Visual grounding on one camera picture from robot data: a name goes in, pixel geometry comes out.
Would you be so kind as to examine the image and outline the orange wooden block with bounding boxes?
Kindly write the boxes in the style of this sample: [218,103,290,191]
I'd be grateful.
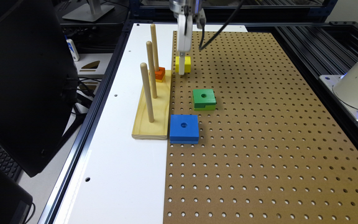
[155,67,165,83]

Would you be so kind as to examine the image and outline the front wooden peg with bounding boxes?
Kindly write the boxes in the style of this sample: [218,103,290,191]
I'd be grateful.
[140,62,154,123]

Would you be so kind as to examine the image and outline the middle wooden peg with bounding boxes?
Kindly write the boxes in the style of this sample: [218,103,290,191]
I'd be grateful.
[146,41,157,98]

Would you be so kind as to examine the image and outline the rear wooden peg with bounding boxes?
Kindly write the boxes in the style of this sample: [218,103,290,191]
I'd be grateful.
[150,24,160,72]

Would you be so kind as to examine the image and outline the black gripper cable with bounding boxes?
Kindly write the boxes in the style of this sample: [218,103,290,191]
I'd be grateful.
[198,0,245,52]

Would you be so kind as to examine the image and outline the silver monitor stand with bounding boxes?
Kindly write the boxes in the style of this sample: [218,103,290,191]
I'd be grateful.
[62,0,115,22]

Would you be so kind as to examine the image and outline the yellow wooden block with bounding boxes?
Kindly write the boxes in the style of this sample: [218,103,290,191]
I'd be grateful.
[175,56,191,73]

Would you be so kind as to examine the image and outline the wooden peg base board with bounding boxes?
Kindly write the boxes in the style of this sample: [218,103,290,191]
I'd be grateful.
[131,69,173,141]

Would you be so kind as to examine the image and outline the green wooden block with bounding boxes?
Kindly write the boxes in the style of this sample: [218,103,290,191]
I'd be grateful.
[192,89,216,111]

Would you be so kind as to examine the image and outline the blue wooden block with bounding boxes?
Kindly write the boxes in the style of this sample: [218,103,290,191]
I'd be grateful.
[170,114,200,144]

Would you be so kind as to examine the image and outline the wooden peg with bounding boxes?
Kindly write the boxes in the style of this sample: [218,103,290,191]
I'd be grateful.
[150,24,160,72]
[140,62,154,123]
[146,41,157,98]

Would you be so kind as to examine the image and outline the black computer monitor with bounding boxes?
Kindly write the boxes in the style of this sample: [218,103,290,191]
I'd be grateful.
[0,0,78,176]

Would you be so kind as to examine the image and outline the white blue small device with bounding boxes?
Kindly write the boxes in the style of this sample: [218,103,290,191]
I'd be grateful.
[66,39,80,62]

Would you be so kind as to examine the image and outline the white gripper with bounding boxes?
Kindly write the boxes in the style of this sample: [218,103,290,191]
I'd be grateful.
[169,0,206,75]

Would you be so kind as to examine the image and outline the brown perforated pegboard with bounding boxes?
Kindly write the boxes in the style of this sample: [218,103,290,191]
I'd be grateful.
[163,32,358,223]

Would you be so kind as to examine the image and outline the black keyboard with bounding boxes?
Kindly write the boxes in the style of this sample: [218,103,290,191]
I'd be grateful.
[0,146,22,182]

